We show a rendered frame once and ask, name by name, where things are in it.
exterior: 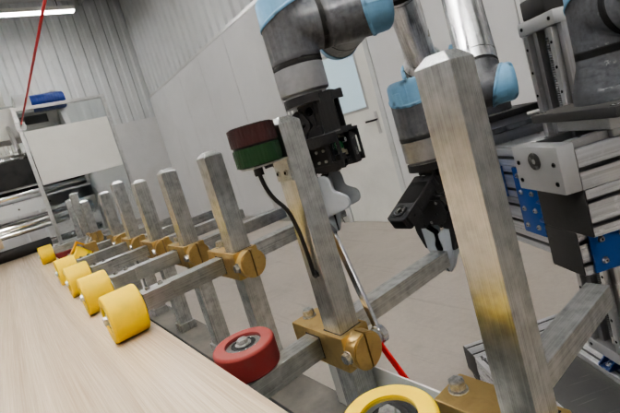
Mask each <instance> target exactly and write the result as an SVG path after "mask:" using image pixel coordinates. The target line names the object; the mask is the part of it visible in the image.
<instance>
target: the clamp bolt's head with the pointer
mask: <svg viewBox="0 0 620 413"><path fill-rule="evenodd" d="M369 330H372V331H375V332H376V333H377V334H378V335H379V337H380V339H381V343H382V351H383V353H384V354H385V356H386V357H387V359H388V360H389V361H390V363H391V364H392V366H393V367H394V368H395V370H396V371H397V372H398V374H399V375H400V376H402V377H405V378H408V379H409V377H408V376H407V374H406V373H405V372H404V370H403V369H402V368H401V367H400V366H399V364H398V363H397V361H396V360H395V359H394V357H393V356H392V355H391V353H390V352H389V351H388V349H387V347H386V346H385V345H384V343H383V337H382V336H381V334H380V333H379V332H378V331H377V330H375V329H369Z"/></svg>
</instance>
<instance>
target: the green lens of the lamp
mask: <svg viewBox="0 0 620 413"><path fill-rule="evenodd" d="M232 155H233V159H234V162H235V165H236V168H237V170H241V169H245V168H249V167H252V166H256V165H258V164H262V163H265V162H268V161H272V160H274V159H279V158H281V157H283V153H282V150H281V146H280V141H279V139H277V140H274V141H270V142H267V143H264V144H261V145H257V146H254V147H249V148H246V149H242V150H239V151H236V152H233V153H232Z"/></svg>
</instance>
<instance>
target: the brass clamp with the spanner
mask: <svg viewBox="0 0 620 413"><path fill-rule="evenodd" d="M314 312H315V313H316V316H315V317H314V318H312V319H309V320H305V319H303V316H302V317H300V318H298V319H297V320H295V321H294V322H292V325H293V329H294V332H295V334H296V337H297V339H299V338H300V337H302V336H304V335H305V334H308V335H311V336H316V337H318V338H319V340H320V344H321V347H322V349H323V353H324V356H325V358H323V359H322V361H324V362H325V363H328V364H330V365H332V366H335V367H337V368H339V369H341V370H344V371H346V372H349V373H352V372H354V371H355V370H356V369H357V368H358V369H361V370H363V371H369V370H371V369H373V368H374V367H375V366H376V365H377V363H378V361H379V359H380V357H381V352H382V343H381V339H380V337H379V335H378V334H377V333H376V332H375V331H372V330H369V329H368V326H367V322H366V321H363V320H359V319H358V322H359V323H358V324H356V325H354V326H353V327H352V328H350V329H349V330H347V331H346V332H345V333H343V334H342V335H338V334H335V333H332V332H329V331H327V330H325V328H324V326H323V323H322V319H321V316H320V313H319V310H318V308H315V309H314Z"/></svg>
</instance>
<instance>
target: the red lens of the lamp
mask: <svg viewBox="0 0 620 413"><path fill-rule="evenodd" d="M226 136H227V138H228V141H229V145H230V148H231V150H234V149H237V148H242V147H245V146H248V145H252V144H255V143H258V142H261V141H265V140H268V139H271V138H274V137H278V135H277V131H276V128H275V125H274V122H273V120H268V121H264V122H260V123H256V124H250V125H248V126H244V127H241V128H238V129H235V130H232V131H230V132H227V133H226Z"/></svg>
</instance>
